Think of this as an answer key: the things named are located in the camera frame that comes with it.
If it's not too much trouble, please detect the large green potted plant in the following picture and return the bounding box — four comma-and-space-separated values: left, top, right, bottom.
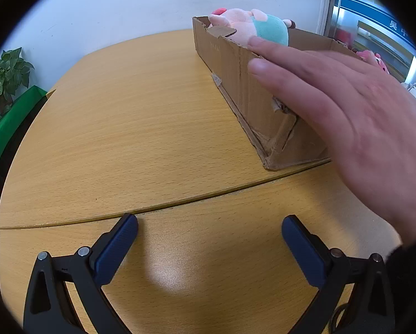
0, 47, 35, 105

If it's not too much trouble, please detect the pink and teal plush toy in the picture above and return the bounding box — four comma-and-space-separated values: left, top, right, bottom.
208, 7, 296, 46

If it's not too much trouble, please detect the blue band window sign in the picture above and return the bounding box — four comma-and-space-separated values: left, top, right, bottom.
340, 0, 416, 49

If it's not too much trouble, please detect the shallow brown cardboard box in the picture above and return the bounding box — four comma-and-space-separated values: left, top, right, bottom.
192, 16, 368, 172

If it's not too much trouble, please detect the person's right hand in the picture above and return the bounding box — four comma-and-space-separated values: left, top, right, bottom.
248, 36, 416, 247

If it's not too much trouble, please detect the metal glass partition frame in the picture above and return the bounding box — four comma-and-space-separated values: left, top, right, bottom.
324, 0, 342, 40

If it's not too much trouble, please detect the magenta plush bear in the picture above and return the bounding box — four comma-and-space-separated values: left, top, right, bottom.
356, 49, 389, 73

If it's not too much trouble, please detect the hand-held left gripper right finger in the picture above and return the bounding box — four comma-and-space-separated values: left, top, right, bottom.
281, 215, 396, 334

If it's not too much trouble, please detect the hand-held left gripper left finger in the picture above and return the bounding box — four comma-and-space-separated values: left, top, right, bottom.
23, 213, 139, 334

